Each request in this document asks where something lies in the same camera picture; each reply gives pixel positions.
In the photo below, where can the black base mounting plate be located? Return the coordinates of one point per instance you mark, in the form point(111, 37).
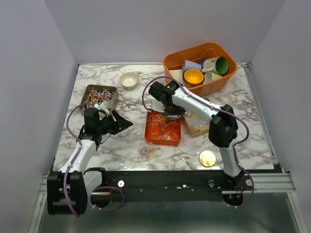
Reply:
point(166, 186)

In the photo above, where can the gold tin with popsicle candies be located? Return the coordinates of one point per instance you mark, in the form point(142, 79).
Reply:
point(194, 124)

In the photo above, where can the orange square candy tray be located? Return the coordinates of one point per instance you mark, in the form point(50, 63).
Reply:
point(161, 130)

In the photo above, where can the aluminium rail frame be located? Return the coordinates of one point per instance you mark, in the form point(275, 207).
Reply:
point(267, 208)

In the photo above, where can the yellow inside bowl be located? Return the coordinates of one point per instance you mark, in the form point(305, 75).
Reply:
point(192, 78)

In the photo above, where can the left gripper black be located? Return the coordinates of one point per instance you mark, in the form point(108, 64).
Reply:
point(120, 124)

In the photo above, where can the cream cup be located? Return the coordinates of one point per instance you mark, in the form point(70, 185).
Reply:
point(209, 77)

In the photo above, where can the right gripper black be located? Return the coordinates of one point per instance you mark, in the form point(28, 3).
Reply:
point(180, 111)

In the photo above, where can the gold round jar lid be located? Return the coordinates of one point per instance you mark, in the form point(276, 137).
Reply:
point(207, 158)

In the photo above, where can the brown tray with lollipops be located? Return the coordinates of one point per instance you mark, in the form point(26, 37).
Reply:
point(97, 94)

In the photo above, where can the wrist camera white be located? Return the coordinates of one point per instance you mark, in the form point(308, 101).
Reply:
point(157, 106)
point(103, 107)

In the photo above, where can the large orange plastic bin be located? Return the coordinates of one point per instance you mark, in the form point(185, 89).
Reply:
point(173, 66)

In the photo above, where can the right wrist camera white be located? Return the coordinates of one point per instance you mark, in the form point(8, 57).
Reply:
point(157, 106)

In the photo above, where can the lavender cup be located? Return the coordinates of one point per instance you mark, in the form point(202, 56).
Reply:
point(187, 64)

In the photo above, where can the white ceramic bowl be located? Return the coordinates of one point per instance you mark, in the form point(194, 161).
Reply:
point(129, 80)

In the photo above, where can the floral mug green inside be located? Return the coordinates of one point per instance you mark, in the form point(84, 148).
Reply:
point(218, 65)

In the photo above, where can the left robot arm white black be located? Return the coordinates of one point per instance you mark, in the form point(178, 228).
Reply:
point(69, 189)

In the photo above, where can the blue cup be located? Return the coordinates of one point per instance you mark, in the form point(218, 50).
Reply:
point(202, 61)

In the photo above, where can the clear glass jar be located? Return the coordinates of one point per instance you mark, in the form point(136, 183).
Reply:
point(147, 151)

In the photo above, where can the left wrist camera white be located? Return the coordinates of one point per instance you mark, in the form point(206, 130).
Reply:
point(103, 107)

